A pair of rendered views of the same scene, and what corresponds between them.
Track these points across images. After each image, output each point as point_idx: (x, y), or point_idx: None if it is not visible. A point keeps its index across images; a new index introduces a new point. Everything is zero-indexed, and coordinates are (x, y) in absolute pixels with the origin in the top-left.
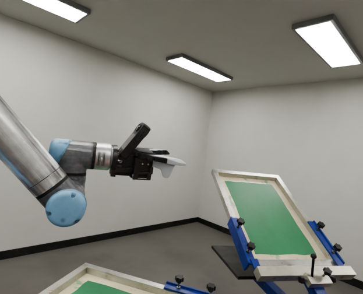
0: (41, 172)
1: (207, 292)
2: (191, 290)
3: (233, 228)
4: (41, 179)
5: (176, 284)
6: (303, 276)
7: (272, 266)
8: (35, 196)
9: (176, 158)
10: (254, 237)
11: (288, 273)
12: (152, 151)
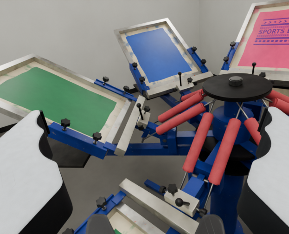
0: None
1: (98, 208)
2: (85, 224)
3: (62, 135)
4: None
5: None
6: (138, 124)
7: (122, 136)
8: None
9: (288, 120)
10: (79, 125)
11: (131, 131)
12: (56, 200)
